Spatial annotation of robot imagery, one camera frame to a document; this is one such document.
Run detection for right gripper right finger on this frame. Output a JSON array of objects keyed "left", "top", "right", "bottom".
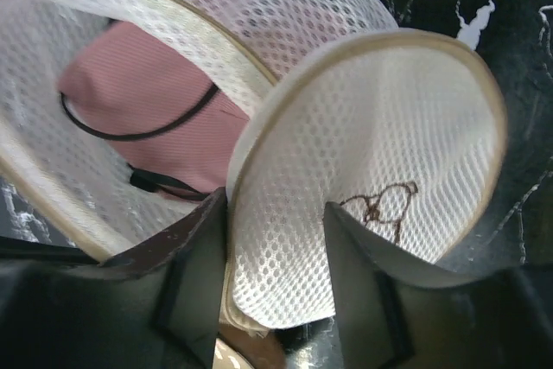
[{"left": 323, "top": 202, "right": 552, "bottom": 368}]

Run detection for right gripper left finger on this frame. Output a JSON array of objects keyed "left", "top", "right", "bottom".
[{"left": 101, "top": 188, "right": 226, "bottom": 368}]

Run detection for black marble pattern mat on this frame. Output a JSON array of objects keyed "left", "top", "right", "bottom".
[{"left": 0, "top": 0, "right": 553, "bottom": 357}]

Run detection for pink bra black straps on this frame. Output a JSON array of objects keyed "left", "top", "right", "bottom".
[{"left": 55, "top": 18, "right": 251, "bottom": 202}]

